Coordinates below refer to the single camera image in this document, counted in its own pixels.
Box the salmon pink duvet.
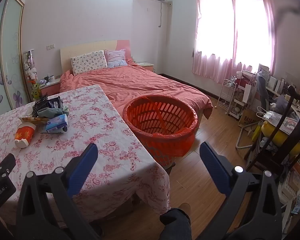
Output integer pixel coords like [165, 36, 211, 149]
[59, 64, 213, 120]

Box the yellow cushion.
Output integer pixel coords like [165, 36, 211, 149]
[261, 120, 300, 148]

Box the dark blue snack packet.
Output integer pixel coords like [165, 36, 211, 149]
[45, 96, 64, 110]

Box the person's leg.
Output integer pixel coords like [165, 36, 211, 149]
[160, 207, 192, 240]

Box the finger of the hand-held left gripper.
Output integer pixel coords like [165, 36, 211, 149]
[0, 153, 16, 183]

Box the pink striped pillow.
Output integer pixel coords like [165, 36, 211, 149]
[104, 49, 128, 68]

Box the wooden stool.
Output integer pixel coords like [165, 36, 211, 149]
[152, 159, 177, 174]

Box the brown paper bag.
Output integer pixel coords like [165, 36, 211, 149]
[237, 109, 263, 130]

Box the pink sheer curtain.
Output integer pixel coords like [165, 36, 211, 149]
[192, 0, 237, 84]
[231, 0, 277, 75]

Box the printed shopping bag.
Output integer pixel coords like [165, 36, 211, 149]
[256, 106, 300, 133]

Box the orange plastic laundry basket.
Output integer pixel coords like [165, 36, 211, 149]
[122, 94, 199, 167]

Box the brown curved hair clip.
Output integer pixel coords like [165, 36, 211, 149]
[22, 116, 48, 124]

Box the dark wooden chair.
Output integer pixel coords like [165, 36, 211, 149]
[245, 85, 300, 178]

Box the grey office chair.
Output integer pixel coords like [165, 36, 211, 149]
[256, 76, 278, 110]

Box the flower print wardrobe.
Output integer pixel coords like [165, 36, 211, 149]
[0, 0, 28, 120]

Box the floral print pillow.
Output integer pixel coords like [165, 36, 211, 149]
[70, 50, 108, 76]

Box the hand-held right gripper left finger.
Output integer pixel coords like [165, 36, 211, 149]
[15, 142, 100, 240]

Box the white tissue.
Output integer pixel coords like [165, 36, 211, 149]
[17, 109, 33, 120]

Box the grey cloth bundle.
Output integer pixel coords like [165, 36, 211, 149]
[274, 96, 294, 114]

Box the green yellow plush toy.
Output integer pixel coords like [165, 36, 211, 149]
[31, 81, 42, 99]

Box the pink white nightstand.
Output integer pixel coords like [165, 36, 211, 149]
[135, 62, 155, 73]
[39, 76, 62, 97]

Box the black foam net sleeve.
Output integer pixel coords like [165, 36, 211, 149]
[32, 97, 50, 118]

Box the pile of boxes and books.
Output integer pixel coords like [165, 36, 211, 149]
[277, 152, 300, 233]

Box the wooden bed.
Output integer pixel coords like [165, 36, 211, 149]
[59, 40, 213, 120]

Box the pink floral tablecloth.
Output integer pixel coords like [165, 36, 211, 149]
[0, 84, 171, 230]

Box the red paper cup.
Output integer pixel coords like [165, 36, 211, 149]
[14, 122, 37, 149]

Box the blue tissue pack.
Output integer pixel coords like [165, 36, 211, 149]
[45, 114, 69, 133]

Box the white wire rack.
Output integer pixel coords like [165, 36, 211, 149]
[217, 78, 238, 113]

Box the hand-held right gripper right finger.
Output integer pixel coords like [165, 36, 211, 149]
[199, 141, 283, 240]

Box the white paper bag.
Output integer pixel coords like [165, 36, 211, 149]
[244, 76, 257, 104]

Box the white shelf trolley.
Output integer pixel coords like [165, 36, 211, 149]
[229, 87, 250, 118]

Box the tan slipper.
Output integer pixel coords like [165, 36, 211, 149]
[177, 202, 192, 220]

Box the light green cloth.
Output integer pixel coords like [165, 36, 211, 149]
[37, 106, 70, 118]

